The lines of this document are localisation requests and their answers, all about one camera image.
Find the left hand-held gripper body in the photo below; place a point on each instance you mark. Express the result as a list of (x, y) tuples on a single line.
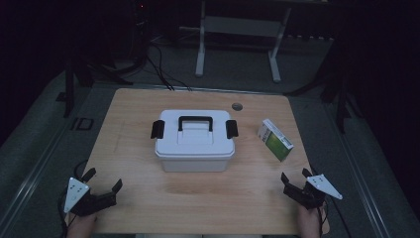
[(87, 200)]

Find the white metal stand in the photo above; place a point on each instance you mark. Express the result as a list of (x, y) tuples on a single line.
[(242, 28)]

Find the black tripod stand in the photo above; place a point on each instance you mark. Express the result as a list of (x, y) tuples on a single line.
[(84, 74), (336, 95)]

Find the person's left hand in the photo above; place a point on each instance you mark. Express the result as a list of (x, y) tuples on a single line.
[(81, 226)]

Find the green and white medicine box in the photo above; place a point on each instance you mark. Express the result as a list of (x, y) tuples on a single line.
[(277, 143)]

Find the grey round table grommet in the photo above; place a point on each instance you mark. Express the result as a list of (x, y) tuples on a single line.
[(237, 106)]

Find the white board edge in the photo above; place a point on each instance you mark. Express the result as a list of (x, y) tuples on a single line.
[(194, 165)]

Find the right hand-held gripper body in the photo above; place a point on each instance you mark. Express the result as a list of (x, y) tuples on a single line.
[(310, 193)]

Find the person's right hand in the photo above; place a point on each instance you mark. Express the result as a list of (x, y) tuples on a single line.
[(308, 223)]

